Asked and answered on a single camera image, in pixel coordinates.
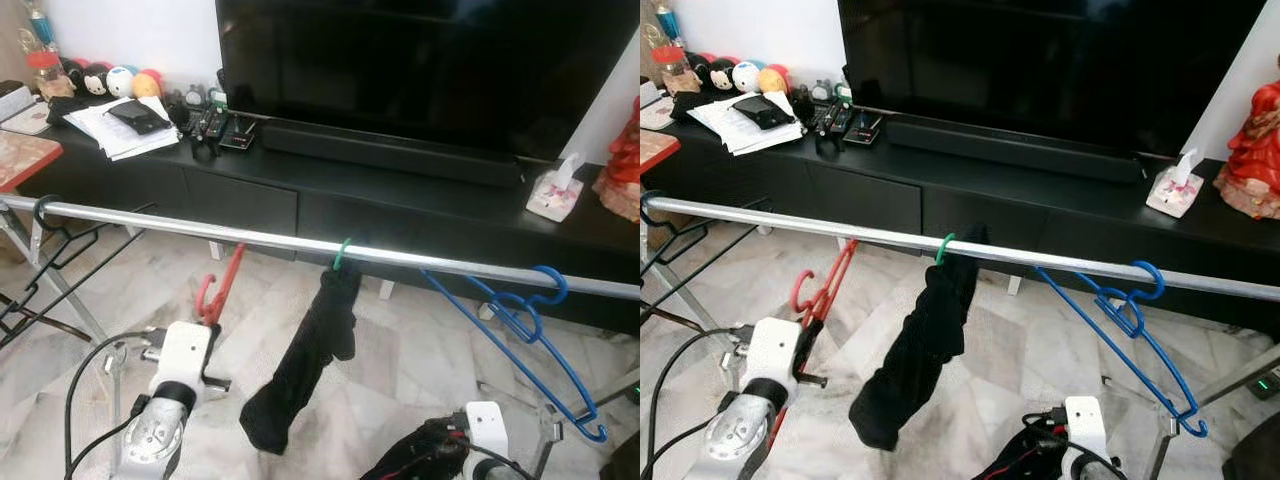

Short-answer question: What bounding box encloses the dark shirt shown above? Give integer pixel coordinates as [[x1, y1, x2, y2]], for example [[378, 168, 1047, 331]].
[[975, 415, 1076, 480], [360, 418, 471, 480]]

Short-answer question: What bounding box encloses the red plastic hanger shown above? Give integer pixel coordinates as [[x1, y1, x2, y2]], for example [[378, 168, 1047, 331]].
[[768, 238, 861, 446], [195, 243, 247, 328]]

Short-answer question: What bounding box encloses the blue plastic hanger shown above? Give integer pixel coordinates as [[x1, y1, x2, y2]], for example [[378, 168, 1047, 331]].
[[420, 265, 609, 444], [1035, 260, 1209, 439]]

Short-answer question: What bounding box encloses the black shirt green logo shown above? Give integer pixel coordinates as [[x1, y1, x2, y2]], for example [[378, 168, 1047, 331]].
[[238, 262, 361, 456], [848, 225, 991, 451]]

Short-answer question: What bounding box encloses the silver clothes rack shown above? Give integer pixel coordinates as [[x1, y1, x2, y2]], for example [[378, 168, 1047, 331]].
[[640, 195, 1280, 480], [0, 193, 641, 480]]

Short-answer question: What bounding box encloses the black TV cabinet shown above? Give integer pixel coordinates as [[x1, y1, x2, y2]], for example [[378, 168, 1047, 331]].
[[640, 105, 1280, 336], [0, 110, 641, 336]]

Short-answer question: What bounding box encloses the white paper stack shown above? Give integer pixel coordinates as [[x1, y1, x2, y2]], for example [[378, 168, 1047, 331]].
[[65, 95, 183, 161], [690, 92, 809, 157]]

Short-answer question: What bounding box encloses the black red small box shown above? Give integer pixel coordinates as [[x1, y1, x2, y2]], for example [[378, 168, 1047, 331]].
[[220, 115, 259, 151], [845, 112, 885, 148]]

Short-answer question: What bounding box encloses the black pouch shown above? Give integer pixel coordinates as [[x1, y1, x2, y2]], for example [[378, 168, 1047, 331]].
[[733, 95, 796, 131], [107, 100, 173, 136]]

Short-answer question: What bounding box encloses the white tissue box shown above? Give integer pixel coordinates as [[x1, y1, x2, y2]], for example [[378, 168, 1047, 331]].
[[1146, 148, 1207, 219], [526, 152, 586, 223]]

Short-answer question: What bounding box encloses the red seated statue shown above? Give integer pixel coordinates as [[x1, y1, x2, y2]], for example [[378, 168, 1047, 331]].
[[592, 95, 641, 223], [1213, 55, 1280, 221]]

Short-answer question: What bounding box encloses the black soundbar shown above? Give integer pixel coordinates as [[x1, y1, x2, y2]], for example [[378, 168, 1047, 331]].
[[885, 113, 1146, 184], [260, 118, 526, 189]]

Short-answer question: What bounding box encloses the white flat box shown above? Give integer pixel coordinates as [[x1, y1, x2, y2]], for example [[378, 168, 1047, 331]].
[[0, 98, 53, 137], [640, 95, 676, 131]]

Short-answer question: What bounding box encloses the blue glass bottle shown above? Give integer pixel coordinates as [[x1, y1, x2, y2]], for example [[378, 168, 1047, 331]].
[[22, 0, 59, 53], [652, 0, 686, 49]]

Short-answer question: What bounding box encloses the black television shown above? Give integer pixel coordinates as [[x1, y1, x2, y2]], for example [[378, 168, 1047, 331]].
[[215, 0, 641, 161], [838, 0, 1269, 156]]

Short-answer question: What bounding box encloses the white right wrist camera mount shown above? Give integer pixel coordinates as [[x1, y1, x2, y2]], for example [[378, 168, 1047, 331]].
[[463, 400, 513, 471], [1062, 396, 1109, 466]]

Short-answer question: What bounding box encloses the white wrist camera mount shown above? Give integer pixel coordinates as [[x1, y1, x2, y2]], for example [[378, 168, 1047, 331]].
[[463, 400, 513, 471], [1062, 396, 1109, 466], [150, 320, 233, 396], [735, 317, 806, 401]]

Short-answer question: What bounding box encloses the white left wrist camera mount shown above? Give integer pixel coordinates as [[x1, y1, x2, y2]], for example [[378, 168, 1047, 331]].
[[735, 317, 806, 401], [150, 320, 233, 396]]

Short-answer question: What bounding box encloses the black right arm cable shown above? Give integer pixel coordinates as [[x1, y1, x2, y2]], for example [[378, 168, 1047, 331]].
[[465, 440, 536, 480], [1062, 438, 1131, 480]]

